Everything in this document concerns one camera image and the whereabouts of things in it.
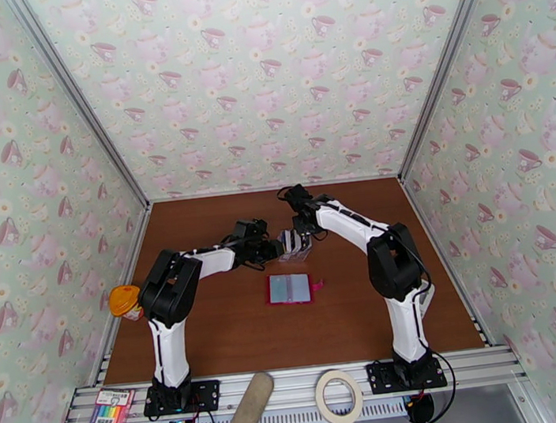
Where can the clear acrylic card stand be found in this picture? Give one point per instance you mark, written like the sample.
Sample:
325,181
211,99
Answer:
295,257

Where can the red leather card holder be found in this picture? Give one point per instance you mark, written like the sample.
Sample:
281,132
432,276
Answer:
288,289

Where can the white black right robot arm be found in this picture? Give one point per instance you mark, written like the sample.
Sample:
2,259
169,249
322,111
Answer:
348,223

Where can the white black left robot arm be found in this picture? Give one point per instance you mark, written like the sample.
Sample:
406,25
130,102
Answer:
168,349

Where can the cup with orange lid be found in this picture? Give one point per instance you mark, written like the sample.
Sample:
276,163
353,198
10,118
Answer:
123,300

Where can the white masking tape roll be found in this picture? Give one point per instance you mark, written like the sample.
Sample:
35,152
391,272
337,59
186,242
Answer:
319,398

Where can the beige oblong stone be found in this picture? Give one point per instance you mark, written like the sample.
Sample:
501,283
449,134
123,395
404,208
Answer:
251,407

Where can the pack of coloured markers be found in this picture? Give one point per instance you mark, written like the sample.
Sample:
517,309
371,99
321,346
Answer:
109,420

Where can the aluminium table side rail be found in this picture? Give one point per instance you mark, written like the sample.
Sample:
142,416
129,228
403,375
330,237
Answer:
138,243

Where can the aluminium front rail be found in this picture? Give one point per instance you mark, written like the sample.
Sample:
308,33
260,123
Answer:
297,390

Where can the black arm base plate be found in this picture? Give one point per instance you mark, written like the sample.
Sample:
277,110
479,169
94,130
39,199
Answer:
205,395
382,376

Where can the aluminium frame post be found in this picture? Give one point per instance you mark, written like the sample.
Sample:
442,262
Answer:
441,62
72,91

